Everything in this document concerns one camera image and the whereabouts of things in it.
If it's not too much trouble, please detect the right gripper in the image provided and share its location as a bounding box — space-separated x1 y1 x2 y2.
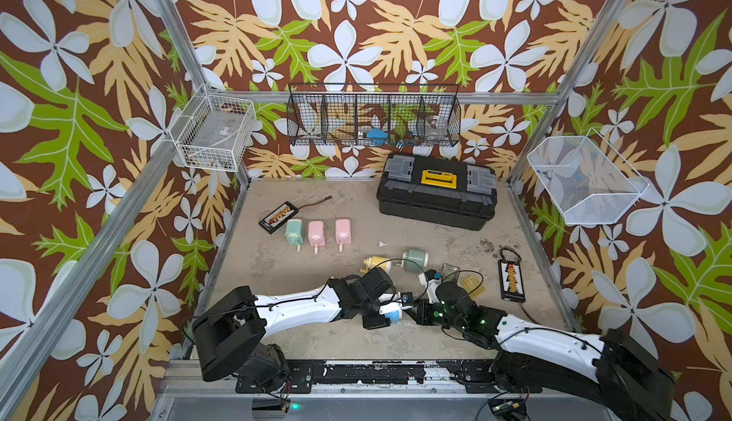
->
404 298 465 331

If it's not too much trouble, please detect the pink sharpener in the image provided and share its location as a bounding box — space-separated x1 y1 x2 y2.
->
335 218 352 251
308 220 326 255

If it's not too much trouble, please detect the green sharpener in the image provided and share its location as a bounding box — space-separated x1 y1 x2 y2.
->
401 248 429 274
285 218 304 251

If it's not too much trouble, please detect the blue pencil sharpener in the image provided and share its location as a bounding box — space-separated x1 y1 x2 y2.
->
379 302 402 325

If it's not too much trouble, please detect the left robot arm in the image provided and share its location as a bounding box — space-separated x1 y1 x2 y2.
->
193 268 404 392

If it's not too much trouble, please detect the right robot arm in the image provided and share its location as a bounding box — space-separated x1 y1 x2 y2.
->
402 280 675 420

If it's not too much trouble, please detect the yellow pencil sharpener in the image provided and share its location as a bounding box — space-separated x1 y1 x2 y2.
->
360 256 392 274

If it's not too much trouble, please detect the clear grey tray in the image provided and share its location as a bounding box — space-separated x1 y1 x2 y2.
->
440 263 461 278

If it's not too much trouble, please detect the clear yellow tray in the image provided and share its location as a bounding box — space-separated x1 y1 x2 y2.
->
461 274 485 299

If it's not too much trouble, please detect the black battery holder right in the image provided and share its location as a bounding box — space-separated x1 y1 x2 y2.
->
499 247 526 304

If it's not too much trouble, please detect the black battery holder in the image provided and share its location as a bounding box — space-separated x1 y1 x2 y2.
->
499 247 526 304
258 195 333 234

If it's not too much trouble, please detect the black plastic toolbox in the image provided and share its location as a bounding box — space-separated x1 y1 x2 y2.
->
377 154 498 231

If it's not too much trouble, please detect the black battery holder left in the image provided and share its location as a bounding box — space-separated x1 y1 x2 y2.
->
258 195 333 234

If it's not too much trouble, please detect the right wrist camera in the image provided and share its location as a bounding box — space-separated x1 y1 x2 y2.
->
417 270 441 304

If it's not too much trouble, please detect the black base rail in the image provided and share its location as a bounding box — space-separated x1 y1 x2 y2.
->
234 359 516 395

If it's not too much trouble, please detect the black wire basket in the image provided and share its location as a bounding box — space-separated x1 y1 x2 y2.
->
286 83 462 148

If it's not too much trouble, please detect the white wire basket right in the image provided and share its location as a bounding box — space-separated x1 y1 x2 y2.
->
528 129 650 226

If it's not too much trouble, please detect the white wire basket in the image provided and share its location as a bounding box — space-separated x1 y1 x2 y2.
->
528 129 650 226
171 86 257 173

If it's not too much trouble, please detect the white wire basket left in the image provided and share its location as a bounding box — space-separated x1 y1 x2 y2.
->
171 86 257 173

